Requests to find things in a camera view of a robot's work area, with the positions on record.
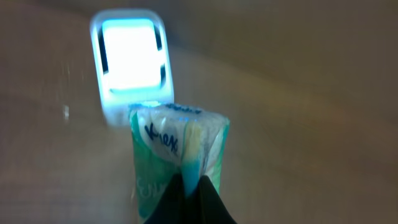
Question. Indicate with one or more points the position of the teal Kleenex tissue pack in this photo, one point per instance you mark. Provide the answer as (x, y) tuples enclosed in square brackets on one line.
[(171, 139)]

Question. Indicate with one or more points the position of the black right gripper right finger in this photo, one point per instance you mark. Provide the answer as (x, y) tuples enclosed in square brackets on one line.
[(211, 209)]

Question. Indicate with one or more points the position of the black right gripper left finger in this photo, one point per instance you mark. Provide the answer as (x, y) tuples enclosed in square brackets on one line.
[(169, 209)]

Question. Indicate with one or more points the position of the white barcode scanner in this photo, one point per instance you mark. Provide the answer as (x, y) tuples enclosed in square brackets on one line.
[(132, 61)]

